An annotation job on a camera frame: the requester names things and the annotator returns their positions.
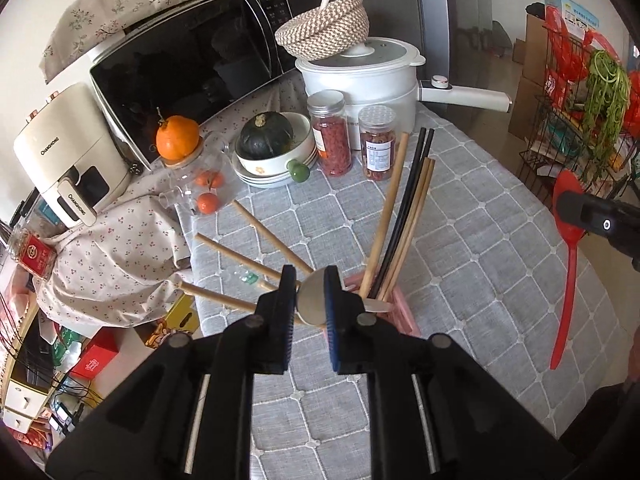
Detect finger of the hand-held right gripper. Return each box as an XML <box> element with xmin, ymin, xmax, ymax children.
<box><xmin>556</xmin><ymin>191</ymin><xmax>640</xmax><ymax>261</ymax></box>

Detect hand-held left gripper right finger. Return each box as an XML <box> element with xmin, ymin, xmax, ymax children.
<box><xmin>322</xmin><ymin>266</ymin><xmax>576</xmax><ymax>480</ymax></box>

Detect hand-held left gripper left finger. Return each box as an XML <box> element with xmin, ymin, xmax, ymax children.
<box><xmin>45</xmin><ymin>264</ymin><xmax>297</xmax><ymax>480</ymax></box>

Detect metal spoon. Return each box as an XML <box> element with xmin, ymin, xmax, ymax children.
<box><xmin>296</xmin><ymin>267</ymin><xmax>394</xmax><ymax>329</ymax></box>

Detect pink plastic utensil basket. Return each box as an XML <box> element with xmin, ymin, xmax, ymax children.
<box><xmin>320</xmin><ymin>272</ymin><xmax>421</xmax><ymax>341</ymax></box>

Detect red plastic spatula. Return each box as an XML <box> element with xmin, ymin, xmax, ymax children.
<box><xmin>550</xmin><ymin>169</ymin><xmax>587</xmax><ymax>371</ymax></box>

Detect clear plastic wrapper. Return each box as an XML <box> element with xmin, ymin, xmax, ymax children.
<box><xmin>227</xmin><ymin>267</ymin><xmax>261</xmax><ymax>286</ymax></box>

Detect printed cardboard box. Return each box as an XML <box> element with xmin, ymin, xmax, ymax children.
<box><xmin>145</xmin><ymin>294</ymin><xmax>201</xmax><ymax>349</ymax></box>

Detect green leafy vegetables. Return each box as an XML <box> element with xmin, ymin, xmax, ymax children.
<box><xmin>580</xmin><ymin>50</ymin><xmax>632</xmax><ymax>171</ymax></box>

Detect stack of white plates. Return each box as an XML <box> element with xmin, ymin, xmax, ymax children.
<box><xmin>232</xmin><ymin>150</ymin><xmax>321</xmax><ymax>190</ymax></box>

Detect glass jar with wooden lid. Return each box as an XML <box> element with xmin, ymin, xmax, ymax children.
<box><xmin>159</xmin><ymin>135</ymin><xmax>241</xmax><ymax>219</ymax></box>

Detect jar with white patterned lid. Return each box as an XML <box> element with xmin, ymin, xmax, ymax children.
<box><xmin>357</xmin><ymin>105</ymin><xmax>400</xmax><ymax>181</ymax></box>

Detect jar of red berries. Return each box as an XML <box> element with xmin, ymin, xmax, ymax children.
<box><xmin>306</xmin><ymin>90</ymin><xmax>353</xmax><ymax>177</ymax></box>

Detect dark green pumpkin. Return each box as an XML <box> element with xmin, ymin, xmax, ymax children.
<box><xmin>236</xmin><ymin>111</ymin><xmax>295</xmax><ymax>159</ymax></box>

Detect small-flower print tablecloth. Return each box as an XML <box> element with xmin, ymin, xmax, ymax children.
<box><xmin>35</xmin><ymin>67</ymin><xmax>306</xmax><ymax>329</ymax></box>

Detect red box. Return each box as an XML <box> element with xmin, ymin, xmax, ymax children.
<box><xmin>70</xmin><ymin>327</ymin><xmax>121</xmax><ymax>381</ymax></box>

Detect red plastic bag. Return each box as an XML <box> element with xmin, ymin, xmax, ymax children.
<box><xmin>544</xmin><ymin>6</ymin><xmax>622</xmax><ymax>102</ymax></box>

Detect large orange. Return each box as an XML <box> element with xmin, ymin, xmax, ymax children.
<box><xmin>156</xmin><ymin>107</ymin><xmax>201</xmax><ymax>161</ymax></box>

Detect light blue carton box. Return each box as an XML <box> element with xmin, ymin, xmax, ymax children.
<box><xmin>544</xmin><ymin>0</ymin><xmax>600</xmax><ymax>31</ymax></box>

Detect white electric cooking pot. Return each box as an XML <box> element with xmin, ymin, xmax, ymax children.
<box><xmin>295</xmin><ymin>37</ymin><xmax>513</xmax><ymax>151</ymax></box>

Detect black microwave oven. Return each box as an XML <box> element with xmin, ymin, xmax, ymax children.
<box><xmin>89</xmin><ymin>0</ymin><xmax>301</xmax><ymax>171</ymax></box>

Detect dark-lid storage jar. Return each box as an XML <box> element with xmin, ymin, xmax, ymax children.
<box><xmin>37</xmin><ymin>196</ymin><xmax>69</xmax><ymax>234</ymax></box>

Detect nut jar with red label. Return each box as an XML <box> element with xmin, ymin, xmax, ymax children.
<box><xmin>7</xmin><ymin>225</ymin><xmax>59</xmax><ymax>279</ymax></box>

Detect grey refrigerator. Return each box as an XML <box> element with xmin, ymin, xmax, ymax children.
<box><xmin>320</xmin><ymin>0</ymin><xmax>507</xmax><ymax>107</ymax></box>

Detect white drawer box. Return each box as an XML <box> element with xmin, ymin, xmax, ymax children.
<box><xmin>2</xmin><ymin>385</ymin><xmax>51</xmax><ymax>434</ymax></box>

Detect cream air fryer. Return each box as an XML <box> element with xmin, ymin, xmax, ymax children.
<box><xmin>13</xmin><ymin>82</ymin><xmax>131</xmax><ymax>227</ymax></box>

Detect black wire rack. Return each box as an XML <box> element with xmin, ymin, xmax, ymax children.
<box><xmin>517</xmin><ymin>5</ymin><xmax>640</xmax><ymax>197</ymax></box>

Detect woven rope basket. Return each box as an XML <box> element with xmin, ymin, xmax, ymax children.
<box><xmin>274</xmin><ymin>0</ymin><xmax>371</xmax><ymax>60</ymax></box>

